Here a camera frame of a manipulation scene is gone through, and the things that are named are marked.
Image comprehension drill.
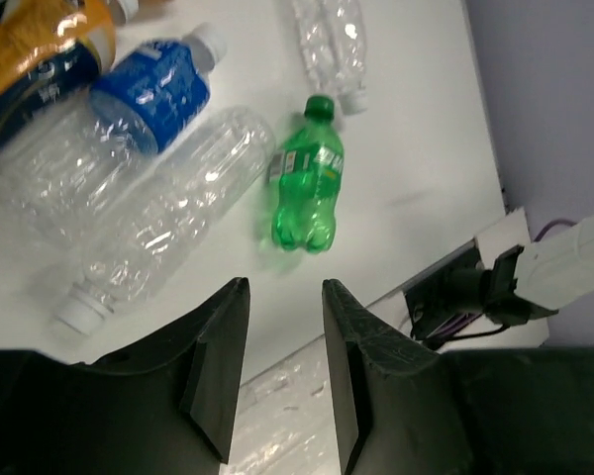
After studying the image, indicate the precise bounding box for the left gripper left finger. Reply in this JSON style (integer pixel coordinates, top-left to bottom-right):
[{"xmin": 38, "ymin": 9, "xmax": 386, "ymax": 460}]
[{"xmin": 78, "ymin": 276, "xmax": 251, "ymax": 465}]

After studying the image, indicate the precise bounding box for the clear bottle blue cap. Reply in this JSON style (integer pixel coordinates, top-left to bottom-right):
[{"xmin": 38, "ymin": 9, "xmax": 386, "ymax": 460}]
[{"xmin": 291, "ymin": 0, "xmax": 368, "ymax": 116}]

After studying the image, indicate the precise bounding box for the clear bottle front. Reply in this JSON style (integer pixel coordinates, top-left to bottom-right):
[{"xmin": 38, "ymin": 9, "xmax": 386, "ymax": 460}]
[{"xmin": 53, "ymin": 106, "xmax": 275, "ymax": 335}]

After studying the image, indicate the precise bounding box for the green soda bottle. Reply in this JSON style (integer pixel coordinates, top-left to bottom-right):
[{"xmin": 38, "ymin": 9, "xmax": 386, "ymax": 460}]
[{"xmin": 267, "ymin": 95, "xmax": 345, "ymax": 254}]

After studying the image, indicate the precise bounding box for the large orange labelled bottle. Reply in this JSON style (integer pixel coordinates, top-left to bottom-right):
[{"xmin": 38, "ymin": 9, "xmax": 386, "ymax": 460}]
[{"xmin": 0, "ymin": 1, "xmax": 116, "ymax": 149}]

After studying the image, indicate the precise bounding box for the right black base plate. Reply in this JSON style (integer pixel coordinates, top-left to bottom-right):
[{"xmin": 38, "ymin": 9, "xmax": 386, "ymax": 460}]
[{"xmin": 402, "ymin": 240, "xmax": 486, "ymax": 341}]

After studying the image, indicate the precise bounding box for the blue label water bottle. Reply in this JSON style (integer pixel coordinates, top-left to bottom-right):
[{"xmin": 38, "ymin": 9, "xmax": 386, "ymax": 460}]
[{"xmin": 89, "ymin": 23, "xmax": 227, "ymax": 155}]

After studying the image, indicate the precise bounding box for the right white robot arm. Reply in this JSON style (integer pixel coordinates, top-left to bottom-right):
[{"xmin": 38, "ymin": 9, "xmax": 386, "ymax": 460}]
[{"xmin": 481, "ymin": 215, "xmax": 594, "ymax": 328}]

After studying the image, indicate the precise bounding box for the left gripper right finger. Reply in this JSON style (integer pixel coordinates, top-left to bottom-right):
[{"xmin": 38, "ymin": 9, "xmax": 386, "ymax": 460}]
[{"xmin": 321, "ymin": 279, "xmax": 451, "ymax": 471}]

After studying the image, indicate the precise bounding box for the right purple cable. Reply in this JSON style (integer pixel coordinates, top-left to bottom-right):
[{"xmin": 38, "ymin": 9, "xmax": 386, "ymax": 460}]
[{"xmin": 425, "ymin": 217, "xmax": 575, "ymax": 340}]

